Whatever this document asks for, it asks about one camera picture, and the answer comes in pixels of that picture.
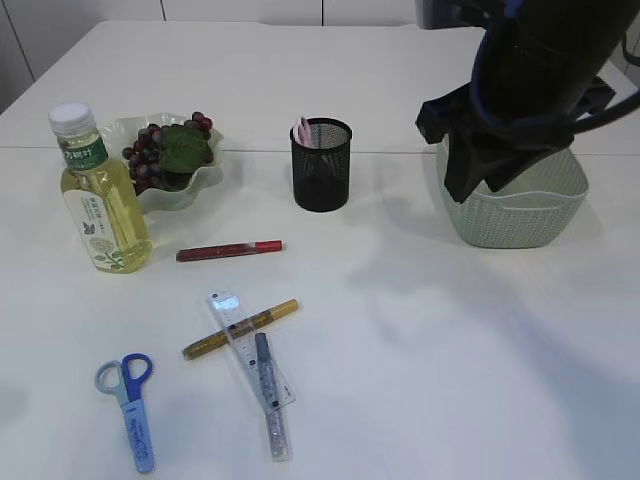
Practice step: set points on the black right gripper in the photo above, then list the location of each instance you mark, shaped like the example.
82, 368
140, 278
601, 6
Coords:
461, 112

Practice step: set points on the pink scissors with sheath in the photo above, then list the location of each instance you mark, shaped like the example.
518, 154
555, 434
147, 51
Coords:
302, 133

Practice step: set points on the clear plastic ruler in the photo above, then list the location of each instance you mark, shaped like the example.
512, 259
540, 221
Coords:
226, 308

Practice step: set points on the dark red grape bunch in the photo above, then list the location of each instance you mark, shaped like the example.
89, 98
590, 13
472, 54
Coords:
163, 153

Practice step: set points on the green tea bottle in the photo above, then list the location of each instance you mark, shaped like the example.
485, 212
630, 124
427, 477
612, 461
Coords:
99, 193

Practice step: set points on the blue scissors with sheath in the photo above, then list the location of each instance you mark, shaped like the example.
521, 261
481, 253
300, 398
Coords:
128, 392

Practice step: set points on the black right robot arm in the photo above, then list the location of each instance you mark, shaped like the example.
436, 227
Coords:
534, 85

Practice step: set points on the light green woven basket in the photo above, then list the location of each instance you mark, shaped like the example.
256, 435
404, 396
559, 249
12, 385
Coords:
529, 212

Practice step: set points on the black mesh pen holder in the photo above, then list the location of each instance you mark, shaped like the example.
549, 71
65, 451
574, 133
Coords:
321, 175

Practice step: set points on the gold marker pen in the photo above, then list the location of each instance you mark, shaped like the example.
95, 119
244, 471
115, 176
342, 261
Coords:
239, 329

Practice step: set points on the red marker pen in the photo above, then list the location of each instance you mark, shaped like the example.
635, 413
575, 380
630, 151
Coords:
228, 251

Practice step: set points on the silver glitter pen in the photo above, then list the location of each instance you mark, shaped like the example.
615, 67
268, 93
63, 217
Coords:
275, 422

